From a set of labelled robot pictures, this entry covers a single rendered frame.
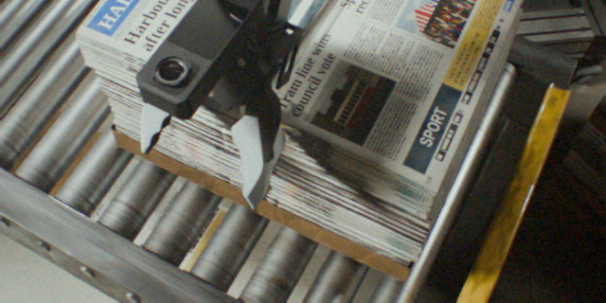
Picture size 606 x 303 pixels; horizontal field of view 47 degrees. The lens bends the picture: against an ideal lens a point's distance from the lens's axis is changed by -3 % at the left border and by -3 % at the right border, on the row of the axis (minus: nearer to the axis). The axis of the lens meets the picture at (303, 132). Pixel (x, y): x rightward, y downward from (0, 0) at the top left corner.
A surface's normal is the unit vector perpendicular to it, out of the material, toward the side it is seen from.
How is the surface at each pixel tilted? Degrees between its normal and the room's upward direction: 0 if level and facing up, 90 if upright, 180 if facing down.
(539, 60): 0
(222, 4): 1
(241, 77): 59
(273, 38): 31
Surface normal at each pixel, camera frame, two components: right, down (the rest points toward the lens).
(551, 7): 0.01, -0.51
